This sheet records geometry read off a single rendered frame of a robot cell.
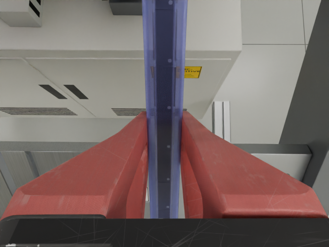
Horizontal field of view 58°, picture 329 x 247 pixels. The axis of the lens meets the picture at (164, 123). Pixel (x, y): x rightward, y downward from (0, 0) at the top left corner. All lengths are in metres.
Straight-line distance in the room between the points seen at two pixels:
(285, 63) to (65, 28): 0.87
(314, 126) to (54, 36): 0.40
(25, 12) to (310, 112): 0.40
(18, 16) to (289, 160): 0.42
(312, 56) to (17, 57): 0.45
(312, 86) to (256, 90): 0.93
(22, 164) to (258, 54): 1.04
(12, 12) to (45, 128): 0.70
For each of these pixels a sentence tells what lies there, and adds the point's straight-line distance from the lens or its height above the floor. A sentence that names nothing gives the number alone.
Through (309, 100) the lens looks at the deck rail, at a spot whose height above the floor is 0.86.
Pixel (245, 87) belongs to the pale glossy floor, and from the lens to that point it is 1.13.
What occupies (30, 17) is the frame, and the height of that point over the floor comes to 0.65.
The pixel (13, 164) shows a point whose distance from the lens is 0.22.
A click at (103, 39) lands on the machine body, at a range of 0.48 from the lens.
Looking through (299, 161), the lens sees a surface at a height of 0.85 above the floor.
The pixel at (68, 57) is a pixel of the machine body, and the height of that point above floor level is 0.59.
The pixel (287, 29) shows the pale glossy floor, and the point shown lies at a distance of 1.26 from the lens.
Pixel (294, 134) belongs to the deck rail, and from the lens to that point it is 0.23.
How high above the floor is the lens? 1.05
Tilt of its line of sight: 80 degrees down
